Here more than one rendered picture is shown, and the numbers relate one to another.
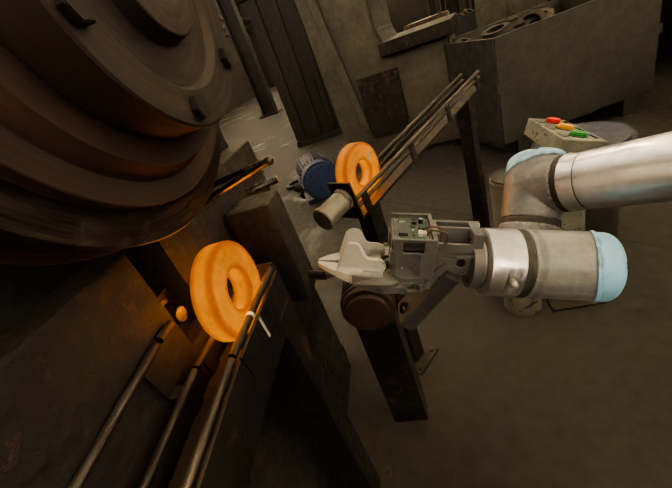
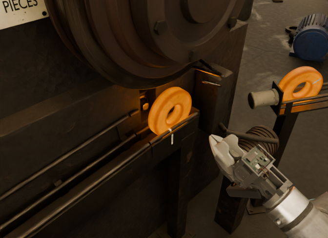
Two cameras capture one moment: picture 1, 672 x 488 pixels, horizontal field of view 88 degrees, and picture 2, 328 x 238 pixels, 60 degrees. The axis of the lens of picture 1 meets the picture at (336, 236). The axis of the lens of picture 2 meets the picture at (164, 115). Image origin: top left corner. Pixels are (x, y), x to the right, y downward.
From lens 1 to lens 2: 0.31 m
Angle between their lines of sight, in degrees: 28
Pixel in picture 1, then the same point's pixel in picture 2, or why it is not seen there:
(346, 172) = (287, 84)
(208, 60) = (220, 23)
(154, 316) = (133, 104)
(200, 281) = (158, 104)
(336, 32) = not seen: outside the picture
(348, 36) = not seen: outside the picture
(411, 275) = (240, 177)
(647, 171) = not seen: outside the picture
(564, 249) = (316, 231)
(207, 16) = not seen: outside the picture
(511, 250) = (290, 209)
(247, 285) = (179, 114)
